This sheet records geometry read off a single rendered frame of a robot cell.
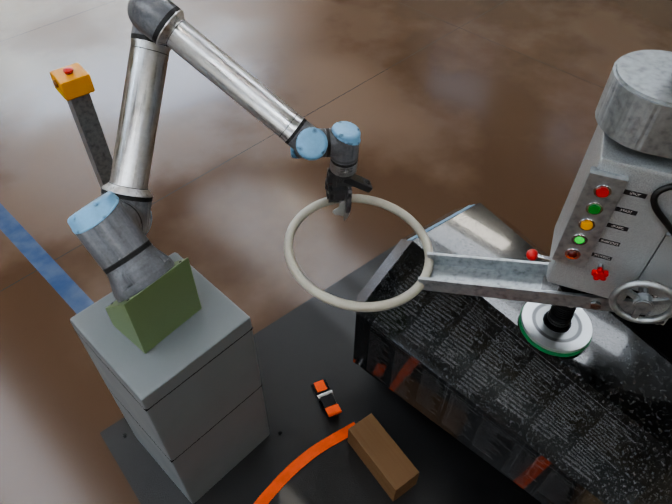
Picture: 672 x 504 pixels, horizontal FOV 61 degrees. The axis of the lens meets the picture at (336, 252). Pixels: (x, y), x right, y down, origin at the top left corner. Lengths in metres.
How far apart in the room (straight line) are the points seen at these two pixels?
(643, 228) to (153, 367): 1.33
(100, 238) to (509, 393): 1.28
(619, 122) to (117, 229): 1.25
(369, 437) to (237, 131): 2.33
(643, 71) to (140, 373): 1.47
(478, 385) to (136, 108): 1.35
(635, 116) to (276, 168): 2.64
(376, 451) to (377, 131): 2.26
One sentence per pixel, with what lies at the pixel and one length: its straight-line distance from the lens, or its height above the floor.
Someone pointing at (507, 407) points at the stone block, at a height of 0.68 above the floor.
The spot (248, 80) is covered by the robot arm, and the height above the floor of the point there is 1.45.
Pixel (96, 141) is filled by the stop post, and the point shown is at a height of 0.77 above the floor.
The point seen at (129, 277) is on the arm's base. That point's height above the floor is 1.10.
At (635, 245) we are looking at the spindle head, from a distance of 1.51.
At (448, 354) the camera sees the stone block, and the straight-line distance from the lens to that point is 1.97.
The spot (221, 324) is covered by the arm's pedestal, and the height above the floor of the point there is 0.85.
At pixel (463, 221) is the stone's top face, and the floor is 0.83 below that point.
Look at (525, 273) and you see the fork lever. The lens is 1.84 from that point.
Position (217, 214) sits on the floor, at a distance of 3.38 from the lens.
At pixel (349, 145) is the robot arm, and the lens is 1.81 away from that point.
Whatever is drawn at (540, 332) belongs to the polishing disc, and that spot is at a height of 0.86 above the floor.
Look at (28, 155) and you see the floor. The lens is 4.17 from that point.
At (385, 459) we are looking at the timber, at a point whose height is 0.14.
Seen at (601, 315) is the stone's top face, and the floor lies 0.83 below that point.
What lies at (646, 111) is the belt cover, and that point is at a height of 1.68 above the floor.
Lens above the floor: 2.32
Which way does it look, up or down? 48 degrees down
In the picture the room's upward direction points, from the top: 1 degrees clockwise
